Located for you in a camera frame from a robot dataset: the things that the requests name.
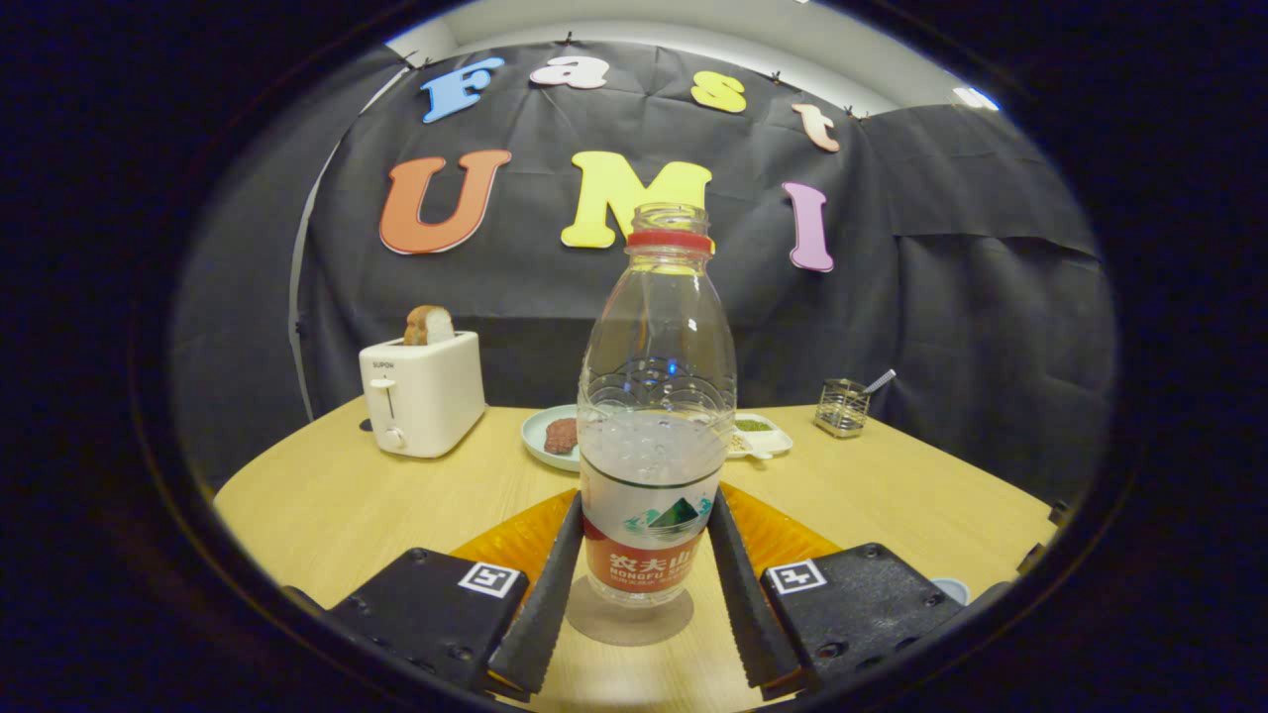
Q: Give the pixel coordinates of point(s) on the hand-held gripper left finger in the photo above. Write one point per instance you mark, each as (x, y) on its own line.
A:
(545, 614)

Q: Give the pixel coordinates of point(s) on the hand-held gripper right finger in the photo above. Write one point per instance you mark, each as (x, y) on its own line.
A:
(738, 604)

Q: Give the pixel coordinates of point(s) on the round brown coaster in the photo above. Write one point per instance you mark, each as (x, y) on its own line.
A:
(594, 624)

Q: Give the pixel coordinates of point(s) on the clear plastic bottle red label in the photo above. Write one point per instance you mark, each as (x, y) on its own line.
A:
(654, 446)

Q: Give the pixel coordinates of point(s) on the pale blue cup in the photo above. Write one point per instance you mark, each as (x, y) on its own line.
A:
(953, 590)

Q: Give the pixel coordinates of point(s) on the white divided dish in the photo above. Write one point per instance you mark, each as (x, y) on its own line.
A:
(768, 441)

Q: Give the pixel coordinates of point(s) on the pale green plate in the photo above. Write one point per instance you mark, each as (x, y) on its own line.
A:
(535, 436)

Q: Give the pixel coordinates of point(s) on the brown meat piece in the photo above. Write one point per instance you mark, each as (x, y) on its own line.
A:
(561, 436)

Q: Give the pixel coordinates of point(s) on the wooden table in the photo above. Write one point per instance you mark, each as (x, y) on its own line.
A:
(327, 505)

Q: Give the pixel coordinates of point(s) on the white toaster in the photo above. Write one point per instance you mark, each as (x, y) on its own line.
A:
(426, 396)

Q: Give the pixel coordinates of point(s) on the bread slice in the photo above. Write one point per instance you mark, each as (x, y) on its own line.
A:
(428, 325)

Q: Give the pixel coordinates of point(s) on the black backdrop cloth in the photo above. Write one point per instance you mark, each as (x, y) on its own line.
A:
(941, 317)

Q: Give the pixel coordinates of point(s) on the small ceiling light panel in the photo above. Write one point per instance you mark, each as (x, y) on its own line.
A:
(976, 98)

